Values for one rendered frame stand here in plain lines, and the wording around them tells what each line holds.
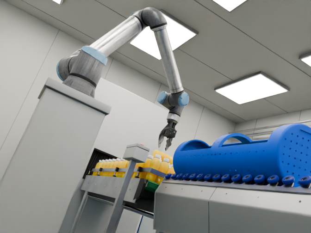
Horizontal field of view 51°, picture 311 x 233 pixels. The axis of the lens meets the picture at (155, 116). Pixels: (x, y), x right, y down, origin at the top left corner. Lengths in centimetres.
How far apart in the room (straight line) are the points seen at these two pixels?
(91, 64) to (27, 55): 473
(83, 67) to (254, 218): 104
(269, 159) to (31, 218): 100
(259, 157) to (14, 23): 567
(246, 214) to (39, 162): 88
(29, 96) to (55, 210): 477
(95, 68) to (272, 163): 95
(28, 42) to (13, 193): 513
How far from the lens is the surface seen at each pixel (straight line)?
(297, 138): 144
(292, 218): 122
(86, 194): 339
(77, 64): 169
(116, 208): 219
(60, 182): 150
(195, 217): 169
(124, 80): 665
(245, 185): 146
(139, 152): 214
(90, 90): 164
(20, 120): 609
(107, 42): 197
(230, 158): 157
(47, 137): 150
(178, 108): 232
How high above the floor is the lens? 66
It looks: 17 degrees up
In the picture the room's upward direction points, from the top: 19 degrees clockwise
